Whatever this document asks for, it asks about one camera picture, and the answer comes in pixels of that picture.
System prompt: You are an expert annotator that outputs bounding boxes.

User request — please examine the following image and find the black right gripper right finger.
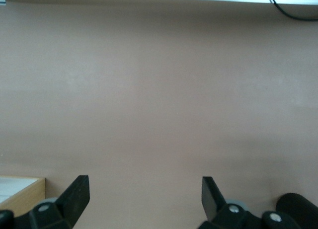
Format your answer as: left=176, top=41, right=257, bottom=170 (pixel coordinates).
left=198, top=176, right=264, bottom=229

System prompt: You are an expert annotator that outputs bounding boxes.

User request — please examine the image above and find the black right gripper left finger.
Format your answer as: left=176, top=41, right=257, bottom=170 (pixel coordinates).
left=14, top=174, right=90, bottom=229

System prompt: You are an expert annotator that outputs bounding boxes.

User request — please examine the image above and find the light wooden drawer cabinet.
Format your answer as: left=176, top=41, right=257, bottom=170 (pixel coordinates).
left=0, top=175, right=46, bottom=211

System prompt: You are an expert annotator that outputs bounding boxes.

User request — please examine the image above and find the black ribbed cylinder vase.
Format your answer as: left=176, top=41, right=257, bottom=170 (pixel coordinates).
left=275, top=192, right=318, bottom=229

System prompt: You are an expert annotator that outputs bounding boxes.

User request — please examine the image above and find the black looped floor cable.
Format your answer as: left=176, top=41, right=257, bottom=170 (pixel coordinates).
left=269, top=0, right=318, bottom=22

